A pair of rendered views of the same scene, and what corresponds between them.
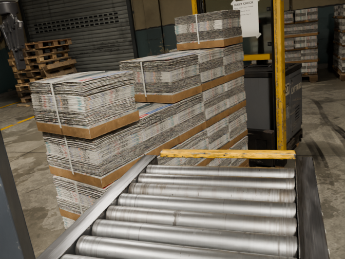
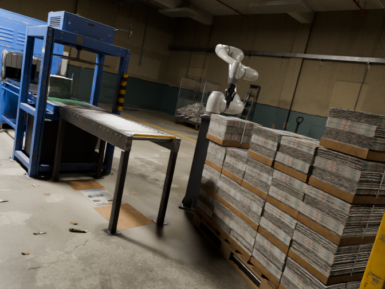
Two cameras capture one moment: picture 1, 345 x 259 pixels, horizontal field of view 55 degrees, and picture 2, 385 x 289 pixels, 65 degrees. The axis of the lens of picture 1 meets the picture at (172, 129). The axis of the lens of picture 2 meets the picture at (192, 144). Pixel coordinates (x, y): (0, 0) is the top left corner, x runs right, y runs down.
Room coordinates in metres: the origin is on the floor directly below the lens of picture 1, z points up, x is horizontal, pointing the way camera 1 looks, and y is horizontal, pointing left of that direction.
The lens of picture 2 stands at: (2.24, -2.25, 1.21)
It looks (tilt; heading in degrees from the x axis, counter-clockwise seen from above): 9 degrees down; 113
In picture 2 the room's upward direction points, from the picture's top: 12 degrees clockwise
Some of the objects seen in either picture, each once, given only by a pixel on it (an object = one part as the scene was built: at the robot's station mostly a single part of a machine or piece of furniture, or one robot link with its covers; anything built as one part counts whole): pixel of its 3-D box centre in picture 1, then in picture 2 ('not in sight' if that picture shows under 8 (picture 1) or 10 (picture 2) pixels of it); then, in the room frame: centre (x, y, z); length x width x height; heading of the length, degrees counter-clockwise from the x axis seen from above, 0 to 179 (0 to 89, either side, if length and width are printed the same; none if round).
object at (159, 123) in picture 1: (158, 169); (254, 208); (1.86, 0.11, 0.42); 1.17 x 0.39 x 0.83; 142
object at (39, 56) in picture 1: (45, 69); not in sight; (8.11, 2.83, 0.65); 1.33 x 0.94 x 1.30; 164
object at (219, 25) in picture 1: (214, 104); (340, 224); (2.43, -0.33, 0.65); 0.39 x 0.30 x 1.29; 52
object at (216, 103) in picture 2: not in sight; (216, 101); (1.12, 0.72, 1.17); 0.18 x 0.16 x 0.22; 42
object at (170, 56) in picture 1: (157, 57); (286, 133); (1.97, 0.03, 1.06); 0.37 x 0.29 x 0.01; 50
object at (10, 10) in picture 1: (8, 16); (231, 88); (1.31, 0.55, 1.32); 0.08 x 0.07 x 0.09; 52
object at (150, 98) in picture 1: (161, 92); (278, 160); (1.96, 0.03, 0.86); 0.38 x 0.29 x 0.04; 50
